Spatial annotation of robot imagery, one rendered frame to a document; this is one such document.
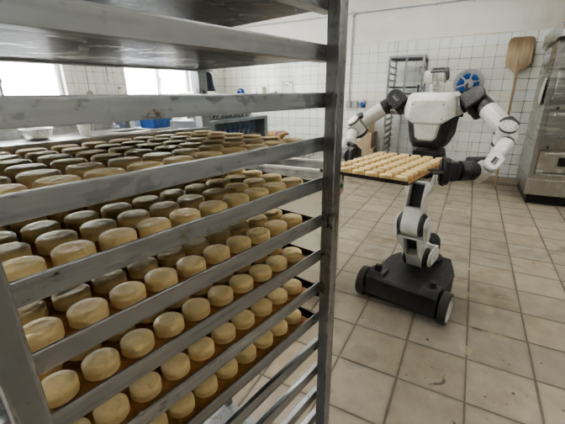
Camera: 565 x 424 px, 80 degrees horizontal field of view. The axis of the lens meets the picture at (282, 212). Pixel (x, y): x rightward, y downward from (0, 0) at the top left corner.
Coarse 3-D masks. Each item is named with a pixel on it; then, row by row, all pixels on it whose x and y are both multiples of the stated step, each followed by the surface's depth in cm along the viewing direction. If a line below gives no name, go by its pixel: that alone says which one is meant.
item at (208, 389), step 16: (288, 320) 86; (304, 320) 88; (272, 336) 80; (240, 352) 75; (256, 352) 77; (224, 368) 70; (240, 368) 73; (208, 384) 66; (224, 384) 69; (192, 400) 63; (208, 400) 65; (160, 416) 60; (176, 416) 61; (192, 416) 62
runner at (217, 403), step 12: (312, 324) 86; (288, 336) 79; (300, 336) 83; (276, 348) 75; (264, 360) 73; (252, 372) 70; (240, 384) 68; (228, 396) 65; (204, 408) 61; (216, 408) 63; (192, 420) 59; (204, 420) 61
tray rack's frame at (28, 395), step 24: (0, 264) 31; (0, 288) 31; (0, 312) 31; (0, 336) 32; (24, 336) 33; (0, 360) 32; (24, 360) 34; (0, 384) 33; (24, 384) 34; (24, 408) 35; (48, 408) 37
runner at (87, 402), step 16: (288, 272) 73; (256, 288) 66; (272, 288) 70; (240, 304) 63; (208, 320) 57; (224, 320) 60; (192, 336) 55; (160, 352) 50; (176, 352) 53; (128, 368) 47; (144, 368) 49; (112, 384) 45; (128, 384) 47; (80, 400) 42; (96, 400) 44; (64, 416) 41; (80, 416) 43
